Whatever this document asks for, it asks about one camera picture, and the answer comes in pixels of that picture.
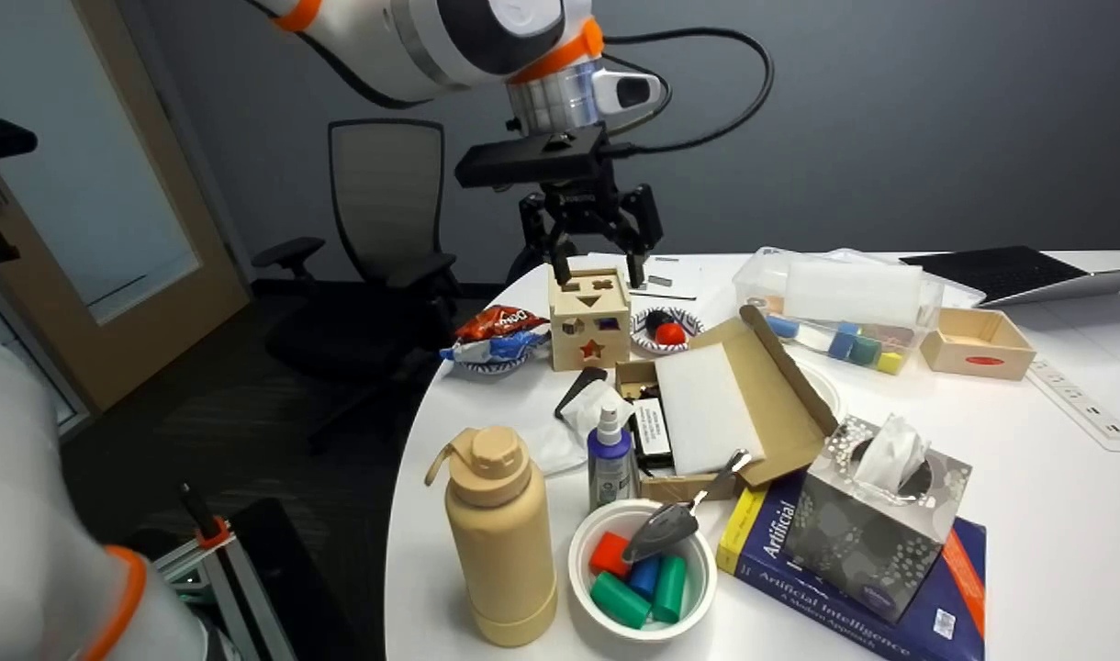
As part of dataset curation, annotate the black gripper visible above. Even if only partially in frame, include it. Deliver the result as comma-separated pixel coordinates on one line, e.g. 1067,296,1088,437
514,169,670,289

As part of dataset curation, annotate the wooden shape sorter box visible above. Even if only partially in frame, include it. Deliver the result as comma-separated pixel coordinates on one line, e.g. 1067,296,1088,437
546,267,638,374

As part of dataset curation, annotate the small black box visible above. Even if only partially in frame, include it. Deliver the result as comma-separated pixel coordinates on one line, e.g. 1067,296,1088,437
627,396,681,474

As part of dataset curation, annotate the open brown cardboard box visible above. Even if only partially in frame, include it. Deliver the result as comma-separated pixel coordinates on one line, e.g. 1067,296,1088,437
612,301,846,508

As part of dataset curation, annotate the black patterned tissue box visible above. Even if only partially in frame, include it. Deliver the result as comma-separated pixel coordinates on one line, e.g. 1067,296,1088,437
778,413,977,626

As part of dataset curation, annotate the small clear dish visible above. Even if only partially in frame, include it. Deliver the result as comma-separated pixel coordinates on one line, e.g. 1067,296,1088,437
627,304,706,359

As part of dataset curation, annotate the red snack bag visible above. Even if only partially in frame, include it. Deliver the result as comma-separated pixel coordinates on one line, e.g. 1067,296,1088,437
453,301,552,349

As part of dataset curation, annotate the blue white packet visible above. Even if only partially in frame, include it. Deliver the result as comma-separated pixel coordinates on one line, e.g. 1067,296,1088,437
442,327,556,383

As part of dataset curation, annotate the white crumpled packet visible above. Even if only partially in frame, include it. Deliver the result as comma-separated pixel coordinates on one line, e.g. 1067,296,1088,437
552,365,643,452

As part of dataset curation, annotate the white foam sheet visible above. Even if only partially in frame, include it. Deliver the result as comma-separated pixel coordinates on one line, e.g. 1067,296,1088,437
649,340,767,478

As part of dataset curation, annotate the blue spray bottle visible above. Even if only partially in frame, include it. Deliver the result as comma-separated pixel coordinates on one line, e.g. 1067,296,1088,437
583,404,643,511

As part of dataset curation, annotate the mesh back office chair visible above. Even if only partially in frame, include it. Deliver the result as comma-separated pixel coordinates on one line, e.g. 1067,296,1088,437
251,118,463,446

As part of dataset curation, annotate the clear plastic lidded container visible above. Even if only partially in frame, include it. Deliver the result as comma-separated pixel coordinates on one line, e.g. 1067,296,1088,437
731,241,947,378

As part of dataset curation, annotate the blue toy block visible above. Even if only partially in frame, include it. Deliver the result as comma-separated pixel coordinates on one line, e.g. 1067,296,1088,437
826,323,865,365

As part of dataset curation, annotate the green toy block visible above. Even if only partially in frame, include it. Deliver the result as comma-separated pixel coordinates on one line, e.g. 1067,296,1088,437
849,336,889,370

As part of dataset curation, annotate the red toy cylinder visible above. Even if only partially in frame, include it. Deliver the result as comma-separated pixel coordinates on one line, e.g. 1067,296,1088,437
589,530,636,580

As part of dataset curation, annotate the tan water bottle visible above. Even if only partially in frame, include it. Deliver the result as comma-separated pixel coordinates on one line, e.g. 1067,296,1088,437
423,424,563,651

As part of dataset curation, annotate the blue toy cylinder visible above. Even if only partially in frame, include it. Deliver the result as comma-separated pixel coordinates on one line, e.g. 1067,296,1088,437
623,555,663,602

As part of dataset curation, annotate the white round bowl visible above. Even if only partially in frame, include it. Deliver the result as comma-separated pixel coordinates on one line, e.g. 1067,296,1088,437
567,496,720,655

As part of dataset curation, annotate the teal toy cylinder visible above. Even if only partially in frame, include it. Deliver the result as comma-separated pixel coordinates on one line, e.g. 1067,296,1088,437
649,552,695,626

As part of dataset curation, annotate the green toy cylinder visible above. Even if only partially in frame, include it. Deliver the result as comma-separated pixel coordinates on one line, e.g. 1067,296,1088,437
589,568,657,633

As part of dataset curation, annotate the small wooden tray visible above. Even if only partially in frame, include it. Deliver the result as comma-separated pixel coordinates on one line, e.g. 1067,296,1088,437
918,304,1040,383

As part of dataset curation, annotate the dark laptop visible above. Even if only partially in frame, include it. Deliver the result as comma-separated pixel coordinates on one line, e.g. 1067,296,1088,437
900,241,1120,309

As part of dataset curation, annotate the tripod with orange clamp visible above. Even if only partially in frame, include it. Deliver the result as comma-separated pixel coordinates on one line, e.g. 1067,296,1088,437
151,478,296,661

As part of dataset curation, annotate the wooden door with window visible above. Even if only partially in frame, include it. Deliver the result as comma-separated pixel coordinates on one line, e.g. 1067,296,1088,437
0,0,252,415

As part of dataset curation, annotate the blue hardcover book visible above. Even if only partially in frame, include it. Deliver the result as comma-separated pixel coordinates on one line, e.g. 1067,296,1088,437
712,470,991,661

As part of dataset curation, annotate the clear plastic ruler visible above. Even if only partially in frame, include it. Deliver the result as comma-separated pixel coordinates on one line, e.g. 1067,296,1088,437
1024,355,1120,456

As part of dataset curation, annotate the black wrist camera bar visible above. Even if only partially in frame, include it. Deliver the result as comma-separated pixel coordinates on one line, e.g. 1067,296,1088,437
457,129,643,192

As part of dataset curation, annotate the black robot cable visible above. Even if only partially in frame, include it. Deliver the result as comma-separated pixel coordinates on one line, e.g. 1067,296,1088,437
599,25,778,162

